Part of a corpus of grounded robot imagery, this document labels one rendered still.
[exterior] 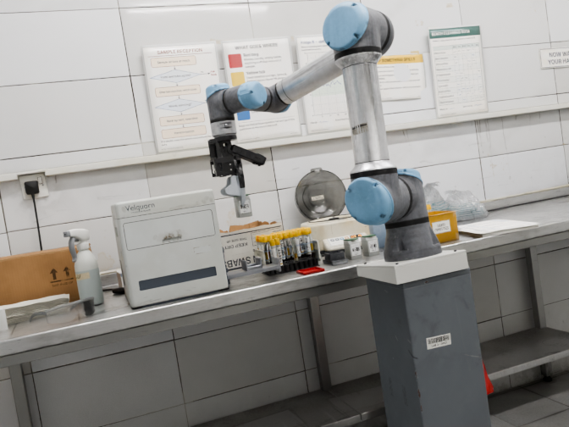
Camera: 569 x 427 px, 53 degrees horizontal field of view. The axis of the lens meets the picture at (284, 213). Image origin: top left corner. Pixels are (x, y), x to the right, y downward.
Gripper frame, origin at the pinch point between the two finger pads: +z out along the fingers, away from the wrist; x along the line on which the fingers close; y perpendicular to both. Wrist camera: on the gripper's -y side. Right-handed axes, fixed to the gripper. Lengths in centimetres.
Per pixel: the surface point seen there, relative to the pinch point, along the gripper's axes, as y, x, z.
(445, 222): -69, 1, 18
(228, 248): 1.5, -25.0, 15.7
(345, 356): -50, -61, 75
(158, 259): 27.6, 5.1, 12.2
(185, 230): 18.8, 4.9, 5.3
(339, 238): -40, -24, 19
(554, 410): -131, -32, 112
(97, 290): 45, -16, 20
